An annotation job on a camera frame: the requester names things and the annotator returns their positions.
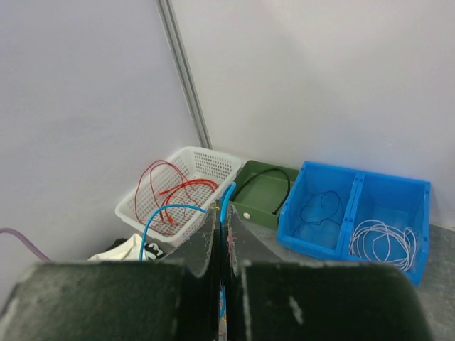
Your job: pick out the blue plastic divided bin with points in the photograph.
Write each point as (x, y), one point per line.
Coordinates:
(336, 213)

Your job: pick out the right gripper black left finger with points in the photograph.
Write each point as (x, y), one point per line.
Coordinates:
(174, 298)

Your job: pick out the white left perforated basket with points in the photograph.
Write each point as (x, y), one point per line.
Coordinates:
(191, 176)

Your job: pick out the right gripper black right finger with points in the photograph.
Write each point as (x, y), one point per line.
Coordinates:
(272, 299)

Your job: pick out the green plastic box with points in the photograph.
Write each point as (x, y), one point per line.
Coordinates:
(261, 191)

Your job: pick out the white cloth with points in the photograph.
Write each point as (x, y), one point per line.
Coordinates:
(130, 250)

